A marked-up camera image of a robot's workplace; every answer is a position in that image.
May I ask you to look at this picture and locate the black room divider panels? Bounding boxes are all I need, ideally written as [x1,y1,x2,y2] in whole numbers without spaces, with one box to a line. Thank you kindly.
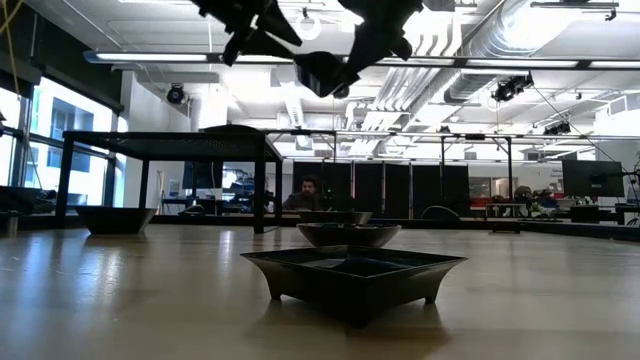
[292,162,471,220]

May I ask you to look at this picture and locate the black perforated metal shelf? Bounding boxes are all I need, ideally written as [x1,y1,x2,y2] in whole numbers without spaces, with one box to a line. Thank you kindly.
[55,130,284,235]

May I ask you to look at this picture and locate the yellow hanging cable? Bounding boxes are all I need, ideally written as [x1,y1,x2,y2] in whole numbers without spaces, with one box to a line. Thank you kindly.
[0,0,24,96]

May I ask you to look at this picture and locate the black arched cable loop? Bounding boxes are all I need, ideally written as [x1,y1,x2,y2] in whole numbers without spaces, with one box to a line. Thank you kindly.
[420,204,462,222]

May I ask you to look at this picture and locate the black aluminium extrusion frame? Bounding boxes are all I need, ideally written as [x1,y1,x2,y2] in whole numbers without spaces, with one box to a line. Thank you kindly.
[0,202,640,244]

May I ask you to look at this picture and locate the black computer monitor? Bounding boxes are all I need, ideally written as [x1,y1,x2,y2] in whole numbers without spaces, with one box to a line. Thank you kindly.
[561,159,626,198]

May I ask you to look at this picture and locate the white ring ceiling lamp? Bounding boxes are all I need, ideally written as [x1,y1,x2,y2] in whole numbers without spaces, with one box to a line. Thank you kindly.
[293,12,324,42]

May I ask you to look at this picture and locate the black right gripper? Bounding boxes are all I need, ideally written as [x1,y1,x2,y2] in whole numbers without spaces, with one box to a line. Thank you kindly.
[337,0,425,84]

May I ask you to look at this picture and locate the black round lobed mini plate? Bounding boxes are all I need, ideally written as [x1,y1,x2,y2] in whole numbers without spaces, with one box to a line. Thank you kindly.
[296,222,403,250]

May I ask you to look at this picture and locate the overhead LED light bar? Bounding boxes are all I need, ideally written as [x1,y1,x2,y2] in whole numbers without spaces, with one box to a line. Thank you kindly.
[83,49,640,72]

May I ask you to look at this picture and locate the black small square mini plate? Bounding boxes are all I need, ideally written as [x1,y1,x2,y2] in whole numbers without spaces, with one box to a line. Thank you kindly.
[73,205,158,236]
[239,244,469,329]

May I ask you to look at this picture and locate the person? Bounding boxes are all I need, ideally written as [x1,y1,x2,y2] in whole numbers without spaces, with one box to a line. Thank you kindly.
[282,174,326,212]
[514,184,561,219]

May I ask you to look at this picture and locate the silver ventilation duct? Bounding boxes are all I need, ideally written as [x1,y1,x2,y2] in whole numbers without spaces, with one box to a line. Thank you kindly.
[444,0,640,104]

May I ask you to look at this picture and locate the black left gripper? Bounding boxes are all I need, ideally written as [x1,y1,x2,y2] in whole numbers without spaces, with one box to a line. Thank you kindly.
[192,0,304,66]

